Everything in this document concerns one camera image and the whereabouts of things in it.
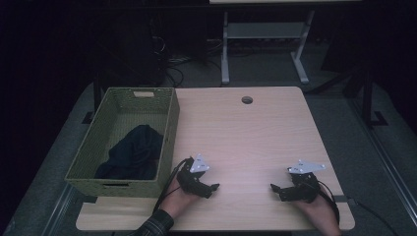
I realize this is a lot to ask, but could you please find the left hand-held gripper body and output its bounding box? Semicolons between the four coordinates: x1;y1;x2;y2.
176;153;211;194

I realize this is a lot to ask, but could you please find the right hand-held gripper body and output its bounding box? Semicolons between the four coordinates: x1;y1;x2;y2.
287;159;328;204

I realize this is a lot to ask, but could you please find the dark navy fishbone-print shirt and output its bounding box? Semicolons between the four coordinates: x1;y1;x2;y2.
93;124;165;181

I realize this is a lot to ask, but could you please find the green woven basket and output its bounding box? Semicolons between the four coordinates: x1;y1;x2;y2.
64;87;181;199

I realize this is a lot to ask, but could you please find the person's left hand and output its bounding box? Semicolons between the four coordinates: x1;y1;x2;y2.
159;178;202;219

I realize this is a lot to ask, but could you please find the person's right hand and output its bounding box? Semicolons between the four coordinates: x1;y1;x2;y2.
292;193;342;236

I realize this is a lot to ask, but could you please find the right hand-held gripper black cable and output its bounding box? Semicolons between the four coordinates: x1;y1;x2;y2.
315;179;341;227

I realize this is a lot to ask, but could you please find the thin black cable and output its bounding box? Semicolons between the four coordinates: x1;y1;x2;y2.
346;196;391;236

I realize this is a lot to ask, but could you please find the grey floor rail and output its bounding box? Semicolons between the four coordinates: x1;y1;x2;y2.
40;182;77;236
346;97;417;228

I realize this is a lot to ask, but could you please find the bundle of black cables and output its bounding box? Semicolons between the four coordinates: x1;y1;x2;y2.
151;33;224;89

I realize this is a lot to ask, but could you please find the white metal frame table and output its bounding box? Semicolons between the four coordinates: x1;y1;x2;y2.
208;0;362;86

